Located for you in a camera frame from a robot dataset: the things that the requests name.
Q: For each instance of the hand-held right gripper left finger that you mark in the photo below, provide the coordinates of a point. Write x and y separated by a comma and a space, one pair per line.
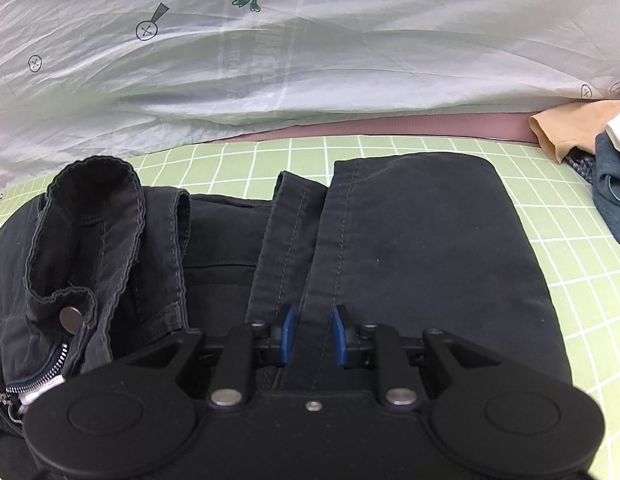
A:
288, 335

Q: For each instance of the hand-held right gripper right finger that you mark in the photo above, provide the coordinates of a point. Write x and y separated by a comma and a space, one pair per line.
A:
338, 335

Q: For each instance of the black pants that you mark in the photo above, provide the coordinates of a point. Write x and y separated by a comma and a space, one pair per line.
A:
414, 240

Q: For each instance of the pink padded edge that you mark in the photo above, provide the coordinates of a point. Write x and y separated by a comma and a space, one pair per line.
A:
414, 125

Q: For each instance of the green grid mat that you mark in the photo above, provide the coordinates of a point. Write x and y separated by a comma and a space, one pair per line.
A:
579, 270

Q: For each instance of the white printed cloth sheet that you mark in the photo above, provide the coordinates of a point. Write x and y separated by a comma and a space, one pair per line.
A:
340, 60

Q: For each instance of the dark patterned garment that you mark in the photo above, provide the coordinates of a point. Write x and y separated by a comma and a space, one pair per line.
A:
582, 165

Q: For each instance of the beige garment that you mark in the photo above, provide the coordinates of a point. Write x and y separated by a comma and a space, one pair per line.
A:
564, 127

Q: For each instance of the blue-grey garment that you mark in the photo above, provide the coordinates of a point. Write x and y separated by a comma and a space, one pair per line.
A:
614, 200

